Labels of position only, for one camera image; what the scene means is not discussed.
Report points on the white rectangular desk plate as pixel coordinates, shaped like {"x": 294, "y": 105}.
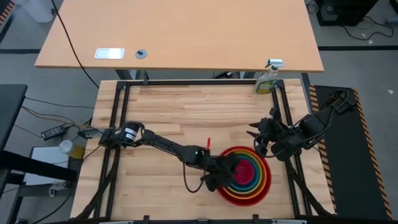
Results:
{"x": 109, "y": 53}

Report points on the orange plastic bowl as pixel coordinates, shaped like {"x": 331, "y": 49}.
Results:
{"x": 265, "y": 182}

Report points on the black mat with striped edges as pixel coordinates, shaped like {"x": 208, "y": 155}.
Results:
{"x": 348, "y": 174}

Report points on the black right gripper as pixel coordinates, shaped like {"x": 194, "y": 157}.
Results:
{"x": 272, "y": 133}

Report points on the clear bottle yellow liquid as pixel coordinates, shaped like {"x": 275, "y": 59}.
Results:
{"x": 76, "y": 152}

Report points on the black computer case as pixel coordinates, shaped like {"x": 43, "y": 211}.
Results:
{"x": 345, "y": 11}

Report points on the tan wooden desk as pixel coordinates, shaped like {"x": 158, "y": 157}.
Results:
{"x": 186, "y": 31}

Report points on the grey round desk grommet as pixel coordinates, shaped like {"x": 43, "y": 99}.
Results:
{"x": 141, "y": 53}

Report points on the large red plastic bowl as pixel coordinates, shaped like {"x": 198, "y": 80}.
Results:
{"x": 269, "y": 179}

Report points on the small magenta plastic bowl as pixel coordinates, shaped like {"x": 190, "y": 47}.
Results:
{"x": 245, "y": 172}

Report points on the black power adapter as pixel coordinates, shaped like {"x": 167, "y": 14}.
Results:
{"x": 53, "y": 132}

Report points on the black side desk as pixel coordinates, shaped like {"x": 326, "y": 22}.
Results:
{"x": 9, "y": 109}

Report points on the white bin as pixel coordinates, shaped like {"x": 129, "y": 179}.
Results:
{"x": 35, "y": 9}

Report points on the white flat board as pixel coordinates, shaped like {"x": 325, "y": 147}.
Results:
{"x": 43, "y": 155}

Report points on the green plastic bowl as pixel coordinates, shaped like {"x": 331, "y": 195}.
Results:
{"x": 261, "y": 177}

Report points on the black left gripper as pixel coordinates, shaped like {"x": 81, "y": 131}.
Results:
{"x": 217, "y": 171}

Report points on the blue plastic bowl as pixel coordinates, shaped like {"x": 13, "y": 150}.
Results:
{"x": 257, "y": 175}

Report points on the black metal table frame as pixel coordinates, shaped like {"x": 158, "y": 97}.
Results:
{"x": 186, "y": 82}

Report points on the clear spray bottle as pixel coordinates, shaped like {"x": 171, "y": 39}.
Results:
{"x": 265, "y": 84}

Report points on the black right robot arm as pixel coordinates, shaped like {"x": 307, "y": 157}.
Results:
{"x": 311, "y": 127}

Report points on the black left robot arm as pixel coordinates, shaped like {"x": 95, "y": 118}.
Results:
{"x": 161, "y": 143}

